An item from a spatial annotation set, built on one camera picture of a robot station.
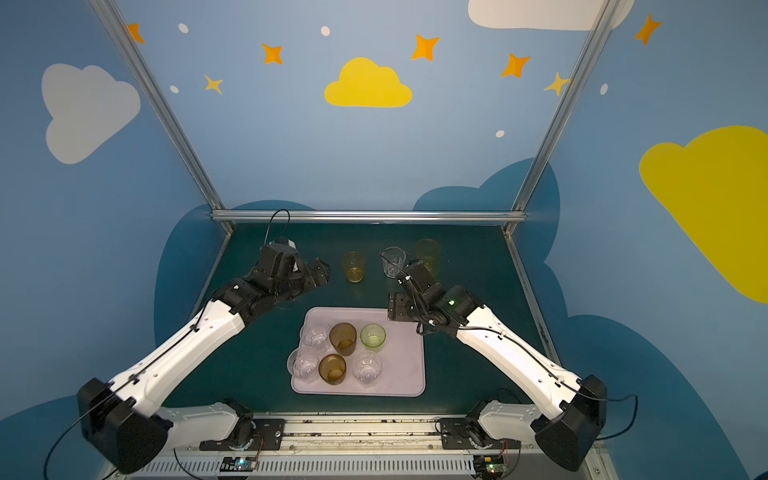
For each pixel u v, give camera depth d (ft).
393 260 3.53
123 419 1.22
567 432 1.21
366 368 2.78
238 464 2.31
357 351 2.87
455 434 2.46
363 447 2.42
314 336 2.91
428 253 3.31
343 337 2.76
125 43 2.38
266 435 2.46
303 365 2.79
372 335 2.97
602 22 2.32
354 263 3.46
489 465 2.32
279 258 1.86
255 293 1.76
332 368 2.75
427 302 1.78
